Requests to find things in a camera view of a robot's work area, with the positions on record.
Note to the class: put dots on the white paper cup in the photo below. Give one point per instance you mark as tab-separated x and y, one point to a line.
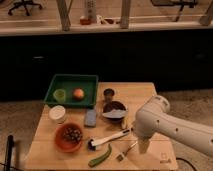
57	114

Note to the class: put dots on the green plastic tray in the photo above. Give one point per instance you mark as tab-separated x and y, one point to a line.
70	82

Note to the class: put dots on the yellow banana piece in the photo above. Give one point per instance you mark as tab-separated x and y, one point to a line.
124	124

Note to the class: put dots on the orange bowl with grapes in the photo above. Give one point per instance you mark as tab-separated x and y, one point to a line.
68	137

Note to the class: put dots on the green pea pod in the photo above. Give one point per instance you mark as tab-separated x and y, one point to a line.
96	161

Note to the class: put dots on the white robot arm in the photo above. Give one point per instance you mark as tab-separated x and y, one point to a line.
153	118

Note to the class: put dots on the blue grey sponge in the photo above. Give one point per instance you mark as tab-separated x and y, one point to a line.
90	118

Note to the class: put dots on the silver metal fork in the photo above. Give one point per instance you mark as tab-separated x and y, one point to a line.
122	155

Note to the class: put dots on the orange peach fruit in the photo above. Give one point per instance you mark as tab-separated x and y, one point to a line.
78	94

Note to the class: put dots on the black pole at left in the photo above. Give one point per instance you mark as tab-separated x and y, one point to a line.
8	155

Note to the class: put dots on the small dark metal cup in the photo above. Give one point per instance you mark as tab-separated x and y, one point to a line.
108	94

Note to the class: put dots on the red object on shelf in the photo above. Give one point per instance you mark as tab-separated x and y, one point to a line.
84	21

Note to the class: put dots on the white handled black brush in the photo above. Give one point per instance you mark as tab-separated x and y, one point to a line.
93	143

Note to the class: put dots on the black office chair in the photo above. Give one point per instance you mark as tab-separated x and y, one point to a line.
25	4

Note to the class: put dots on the small green cup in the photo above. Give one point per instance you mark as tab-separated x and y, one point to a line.
59	95

